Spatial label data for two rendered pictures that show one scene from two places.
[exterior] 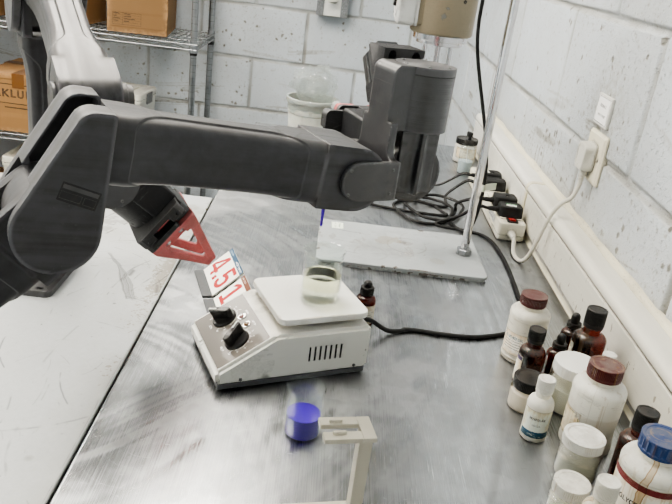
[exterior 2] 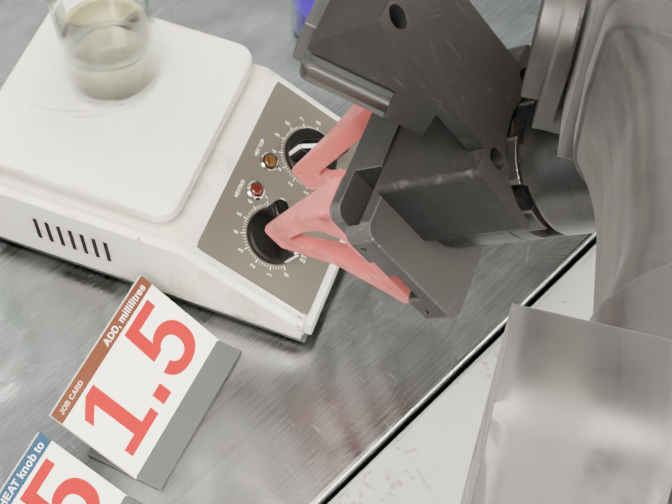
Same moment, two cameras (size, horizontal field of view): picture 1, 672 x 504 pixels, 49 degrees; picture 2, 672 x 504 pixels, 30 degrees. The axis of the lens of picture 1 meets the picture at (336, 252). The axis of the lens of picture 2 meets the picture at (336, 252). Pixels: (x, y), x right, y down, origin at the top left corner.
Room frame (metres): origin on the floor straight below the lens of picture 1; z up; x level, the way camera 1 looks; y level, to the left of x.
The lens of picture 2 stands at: (1.05, 0.39, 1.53)
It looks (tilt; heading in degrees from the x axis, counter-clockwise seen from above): 60 degrees down; 224
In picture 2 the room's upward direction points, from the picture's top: 3 degrees clockwise
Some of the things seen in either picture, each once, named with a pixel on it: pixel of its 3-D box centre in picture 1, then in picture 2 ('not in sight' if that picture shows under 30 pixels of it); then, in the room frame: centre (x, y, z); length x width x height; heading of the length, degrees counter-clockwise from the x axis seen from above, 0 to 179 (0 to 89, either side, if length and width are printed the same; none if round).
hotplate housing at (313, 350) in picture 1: (287, 329); (166, 162); (0.84, 0.05, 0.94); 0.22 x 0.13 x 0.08; 116
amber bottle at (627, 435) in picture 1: (636, 448); not in sight; (0.66, -0.35, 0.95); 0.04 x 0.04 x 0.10
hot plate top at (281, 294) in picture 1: (309, 297); (115, 102); (0.85, 0.03, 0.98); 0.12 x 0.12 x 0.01; 26
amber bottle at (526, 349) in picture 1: (531, 356); not in sight; (0.84, -0.27, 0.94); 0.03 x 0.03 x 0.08
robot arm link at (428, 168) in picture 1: (402, 159); not in sight; (0.69, -0.05, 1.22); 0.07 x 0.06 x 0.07; 25
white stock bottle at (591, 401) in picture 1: (595, 404); not in sight; (0.73, -0.32, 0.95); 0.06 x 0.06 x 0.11
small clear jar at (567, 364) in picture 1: (571, 384); not in sight; (0.80, -0.32, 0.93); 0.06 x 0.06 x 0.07
